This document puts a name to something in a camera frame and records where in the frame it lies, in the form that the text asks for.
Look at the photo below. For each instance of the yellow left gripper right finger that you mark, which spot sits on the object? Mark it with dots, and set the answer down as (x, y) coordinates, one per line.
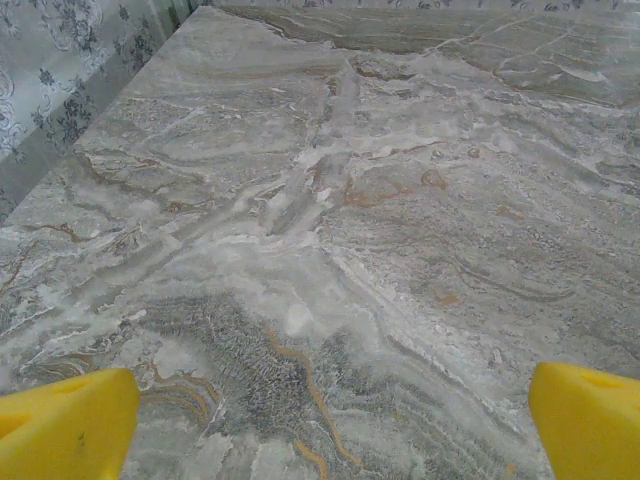
(590, 430)

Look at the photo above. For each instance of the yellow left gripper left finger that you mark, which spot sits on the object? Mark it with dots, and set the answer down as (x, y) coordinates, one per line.
(65, 430)

